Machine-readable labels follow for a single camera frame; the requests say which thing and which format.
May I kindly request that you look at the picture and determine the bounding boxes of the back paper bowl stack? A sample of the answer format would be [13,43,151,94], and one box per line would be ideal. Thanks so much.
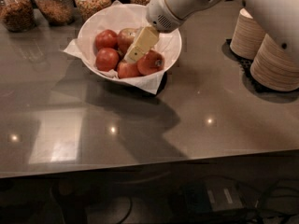
[230,8,265,60]

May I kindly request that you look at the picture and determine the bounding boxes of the red apple front middle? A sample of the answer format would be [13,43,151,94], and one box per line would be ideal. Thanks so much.
[117,61,141,78]

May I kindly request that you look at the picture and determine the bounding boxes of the black mat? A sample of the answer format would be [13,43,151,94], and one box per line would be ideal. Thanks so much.
[226,39,272,93]

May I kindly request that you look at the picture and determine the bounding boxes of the front paper bowl stack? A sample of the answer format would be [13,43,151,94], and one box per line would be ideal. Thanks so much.
[250,35,299,91]

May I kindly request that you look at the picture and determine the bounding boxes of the glass jar far left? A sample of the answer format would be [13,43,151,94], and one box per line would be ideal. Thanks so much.
[0,0,35,32]

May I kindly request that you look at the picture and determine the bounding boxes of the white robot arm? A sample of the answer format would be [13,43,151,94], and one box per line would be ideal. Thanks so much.
[124,0,299,64]

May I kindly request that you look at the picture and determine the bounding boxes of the black device under table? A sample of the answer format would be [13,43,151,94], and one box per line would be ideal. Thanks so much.
[180,180,246,217]

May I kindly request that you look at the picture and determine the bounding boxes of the red apple with sticker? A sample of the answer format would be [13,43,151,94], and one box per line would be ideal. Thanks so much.
[137,49,164,76]

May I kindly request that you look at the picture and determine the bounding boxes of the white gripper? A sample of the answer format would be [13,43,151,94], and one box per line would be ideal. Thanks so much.
[124,0,185,63]

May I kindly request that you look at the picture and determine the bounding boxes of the white bowl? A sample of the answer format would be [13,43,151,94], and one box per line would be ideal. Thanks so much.
[77,3,183,83]

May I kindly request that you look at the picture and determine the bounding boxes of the red apple front left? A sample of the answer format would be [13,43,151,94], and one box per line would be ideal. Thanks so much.
[95,48,120,72]

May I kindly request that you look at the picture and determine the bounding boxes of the white paper liner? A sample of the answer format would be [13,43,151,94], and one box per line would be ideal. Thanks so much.
[62,0,179,95]

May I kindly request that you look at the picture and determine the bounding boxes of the red apple back left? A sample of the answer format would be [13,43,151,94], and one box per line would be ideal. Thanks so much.
[95,29,118,49]

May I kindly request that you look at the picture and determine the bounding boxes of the paper bowl stack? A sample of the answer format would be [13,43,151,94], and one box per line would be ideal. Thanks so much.
[250,35,299,91]
[230,8,265,60]

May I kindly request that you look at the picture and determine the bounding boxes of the black cables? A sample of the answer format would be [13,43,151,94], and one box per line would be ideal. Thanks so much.
[242,177,299,224]

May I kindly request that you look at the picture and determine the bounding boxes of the large top apple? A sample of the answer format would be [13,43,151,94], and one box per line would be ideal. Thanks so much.
[118,28,137,54]

